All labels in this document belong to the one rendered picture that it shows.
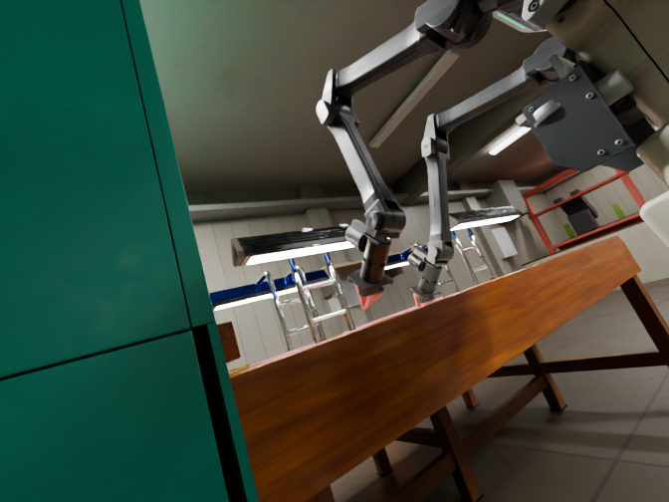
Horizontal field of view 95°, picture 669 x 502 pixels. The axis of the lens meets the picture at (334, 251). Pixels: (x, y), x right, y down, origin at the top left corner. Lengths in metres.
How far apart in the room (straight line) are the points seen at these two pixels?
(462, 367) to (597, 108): 0.52
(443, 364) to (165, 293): 0.52
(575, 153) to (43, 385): 0.80
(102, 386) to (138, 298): 0.10
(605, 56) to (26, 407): 0.92
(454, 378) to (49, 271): 0.67
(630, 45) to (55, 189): 0.86
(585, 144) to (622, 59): 0.14
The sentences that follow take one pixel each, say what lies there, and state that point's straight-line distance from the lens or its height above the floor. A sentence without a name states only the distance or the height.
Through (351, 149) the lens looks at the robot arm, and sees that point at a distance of 0.82.
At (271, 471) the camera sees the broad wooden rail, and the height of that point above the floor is 0.63.
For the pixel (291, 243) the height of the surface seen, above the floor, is 1.06.
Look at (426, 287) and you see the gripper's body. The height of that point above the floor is 0.82.
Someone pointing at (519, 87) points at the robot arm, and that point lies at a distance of 1.10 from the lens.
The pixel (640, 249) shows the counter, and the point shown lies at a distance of 6.13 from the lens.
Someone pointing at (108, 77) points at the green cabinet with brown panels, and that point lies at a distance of 0.65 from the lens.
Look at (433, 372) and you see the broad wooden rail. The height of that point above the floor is 0.64.
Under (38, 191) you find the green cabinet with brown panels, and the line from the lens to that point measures 0.52.
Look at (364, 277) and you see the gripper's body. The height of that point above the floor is 0.88.
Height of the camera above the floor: 0.77
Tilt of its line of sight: 14 degrees up
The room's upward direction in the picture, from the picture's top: 20 degrees counter-clockwise
